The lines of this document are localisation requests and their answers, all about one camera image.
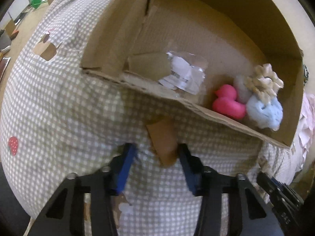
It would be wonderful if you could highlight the clear plastic labelled bag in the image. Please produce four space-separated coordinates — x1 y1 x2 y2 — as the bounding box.
158 51 209 95

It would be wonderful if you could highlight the brown cardboard tube piece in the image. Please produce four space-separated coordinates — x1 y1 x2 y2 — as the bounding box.
146 117 178 167

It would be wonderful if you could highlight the open cardboard box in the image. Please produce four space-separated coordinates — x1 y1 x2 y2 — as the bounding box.
81 0 303 147

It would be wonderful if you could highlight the checkered dog print bedsheet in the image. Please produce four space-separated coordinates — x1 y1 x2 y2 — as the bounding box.
1 0 287 235

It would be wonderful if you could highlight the pink rubber duck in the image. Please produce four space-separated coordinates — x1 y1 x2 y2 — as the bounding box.
212 84 246 120

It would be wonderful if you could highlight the pink white crumpled cloth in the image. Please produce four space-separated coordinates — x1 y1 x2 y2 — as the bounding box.
297 92 314 170

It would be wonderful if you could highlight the green dustpan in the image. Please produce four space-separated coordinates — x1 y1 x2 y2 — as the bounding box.
31 0 48 9

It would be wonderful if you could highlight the light blue fluffy cloth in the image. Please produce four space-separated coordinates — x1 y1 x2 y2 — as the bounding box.
246 95 283 131

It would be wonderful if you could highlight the beige scrunchie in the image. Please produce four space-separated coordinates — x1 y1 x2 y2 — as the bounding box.
245 63 284 105

